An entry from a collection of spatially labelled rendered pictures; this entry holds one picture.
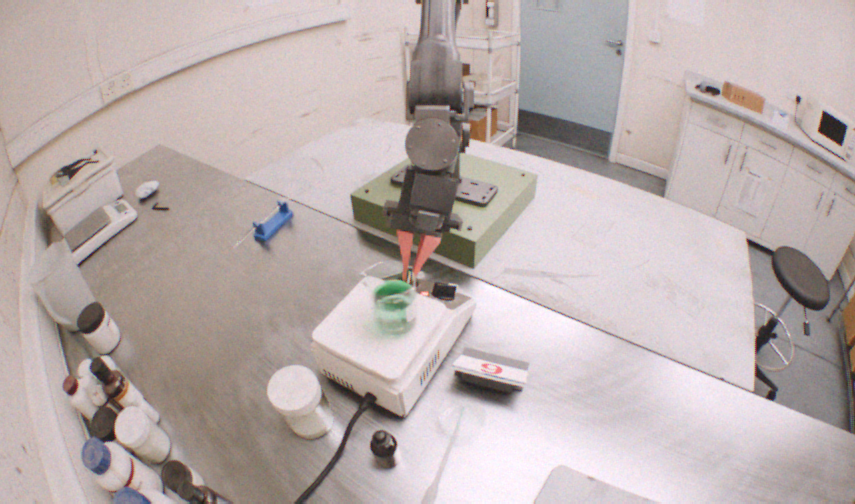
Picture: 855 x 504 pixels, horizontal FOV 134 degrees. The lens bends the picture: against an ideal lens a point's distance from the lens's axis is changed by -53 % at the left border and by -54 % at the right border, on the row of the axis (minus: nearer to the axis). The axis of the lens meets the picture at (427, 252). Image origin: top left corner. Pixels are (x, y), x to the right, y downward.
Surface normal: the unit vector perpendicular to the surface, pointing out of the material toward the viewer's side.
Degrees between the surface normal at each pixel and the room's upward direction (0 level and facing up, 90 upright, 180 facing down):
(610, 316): 0
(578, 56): 90
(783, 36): 90
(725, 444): 0
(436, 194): 65
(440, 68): 49
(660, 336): 0
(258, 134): 90
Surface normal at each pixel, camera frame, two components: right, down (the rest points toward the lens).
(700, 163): -0.57, 0.54
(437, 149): -0.08, 0.22
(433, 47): -0.07, -0.03
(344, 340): -0.04, -0.77
